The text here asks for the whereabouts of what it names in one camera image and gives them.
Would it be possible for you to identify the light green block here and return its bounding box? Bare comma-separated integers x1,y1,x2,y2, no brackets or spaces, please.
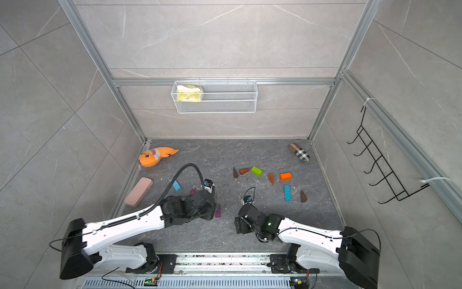
251,166,263,177

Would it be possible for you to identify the light blue block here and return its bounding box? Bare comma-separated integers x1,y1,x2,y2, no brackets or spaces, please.
170,179,182,192

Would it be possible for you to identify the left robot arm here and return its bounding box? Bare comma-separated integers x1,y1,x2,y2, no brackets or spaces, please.
60,190,216,280

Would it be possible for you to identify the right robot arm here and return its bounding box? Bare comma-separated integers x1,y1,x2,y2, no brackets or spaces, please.
235,203,381,289

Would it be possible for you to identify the reddish brown wedge block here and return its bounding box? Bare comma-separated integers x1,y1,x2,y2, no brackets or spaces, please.
239,168,251,175

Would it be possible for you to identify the orange brown wedge block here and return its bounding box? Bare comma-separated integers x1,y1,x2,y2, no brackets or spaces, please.
268,173,275,185

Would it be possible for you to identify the teal flat block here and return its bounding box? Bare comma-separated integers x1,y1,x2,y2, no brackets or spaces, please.
284,185,292,202

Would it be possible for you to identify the orange rectangular block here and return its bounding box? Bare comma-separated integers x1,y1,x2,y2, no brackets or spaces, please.
279,172,292,181

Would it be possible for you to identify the orange fish plush toy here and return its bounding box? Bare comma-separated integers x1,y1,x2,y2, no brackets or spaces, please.
138,147,179,167

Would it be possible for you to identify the plaid brown case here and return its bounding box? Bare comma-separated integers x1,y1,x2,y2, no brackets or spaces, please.
289,143,310,163

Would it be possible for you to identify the yellow white cloth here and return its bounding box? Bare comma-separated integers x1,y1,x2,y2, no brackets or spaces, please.
176,84,203,102

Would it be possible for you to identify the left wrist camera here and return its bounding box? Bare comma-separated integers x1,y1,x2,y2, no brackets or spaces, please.
203,179,215,195

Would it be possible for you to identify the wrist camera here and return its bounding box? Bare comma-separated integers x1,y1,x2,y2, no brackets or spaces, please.
203,179,215,195
243,195,253,205

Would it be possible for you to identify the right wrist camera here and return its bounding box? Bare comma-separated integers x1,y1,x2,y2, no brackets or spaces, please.
243,195,253,205

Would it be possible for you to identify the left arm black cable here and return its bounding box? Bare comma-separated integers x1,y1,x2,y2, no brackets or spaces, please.
49,163,205,253

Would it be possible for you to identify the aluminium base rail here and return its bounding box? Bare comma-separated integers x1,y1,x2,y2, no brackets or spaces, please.
69,252,356,289

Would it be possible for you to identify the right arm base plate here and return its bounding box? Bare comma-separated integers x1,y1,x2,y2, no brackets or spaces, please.
267,254,320,275

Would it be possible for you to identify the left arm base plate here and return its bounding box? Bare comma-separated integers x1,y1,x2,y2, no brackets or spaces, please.
125,254,178,274

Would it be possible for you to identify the white wire mesh basket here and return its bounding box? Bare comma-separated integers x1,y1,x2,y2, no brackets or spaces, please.
171,79,258,114

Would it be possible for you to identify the black wire hook rack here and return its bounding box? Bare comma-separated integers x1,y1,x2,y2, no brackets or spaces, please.
347,107,430,205

